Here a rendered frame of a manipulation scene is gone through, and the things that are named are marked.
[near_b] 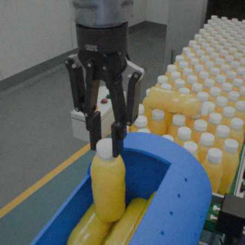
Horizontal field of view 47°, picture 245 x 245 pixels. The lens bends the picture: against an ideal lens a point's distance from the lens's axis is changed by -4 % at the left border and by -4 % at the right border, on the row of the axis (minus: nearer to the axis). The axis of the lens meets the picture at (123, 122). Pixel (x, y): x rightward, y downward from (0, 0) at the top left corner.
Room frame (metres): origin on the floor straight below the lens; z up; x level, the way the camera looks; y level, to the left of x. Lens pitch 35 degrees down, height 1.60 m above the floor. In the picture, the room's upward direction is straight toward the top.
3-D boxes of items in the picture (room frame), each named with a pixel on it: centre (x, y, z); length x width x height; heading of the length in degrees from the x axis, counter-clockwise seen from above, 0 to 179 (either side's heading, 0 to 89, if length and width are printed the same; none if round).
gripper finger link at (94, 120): (0.43, 0.05, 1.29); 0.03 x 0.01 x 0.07; 154
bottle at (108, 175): (0.42, 0.03, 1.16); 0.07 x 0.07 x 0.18
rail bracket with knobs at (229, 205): (0.49, -0.29, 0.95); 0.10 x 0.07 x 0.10; 64
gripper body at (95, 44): (0.42, 0.03, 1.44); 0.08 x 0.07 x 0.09; 64
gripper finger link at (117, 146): (0.41, 0.01, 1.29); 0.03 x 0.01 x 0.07; 154
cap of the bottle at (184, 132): (0.69, -0.18, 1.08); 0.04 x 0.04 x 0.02
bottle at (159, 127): (0.79, -0.11, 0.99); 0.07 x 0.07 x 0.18
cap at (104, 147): (0.42, 0.03, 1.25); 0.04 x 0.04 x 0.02
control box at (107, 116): (0.85, 0.08, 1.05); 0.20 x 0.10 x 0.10; 154
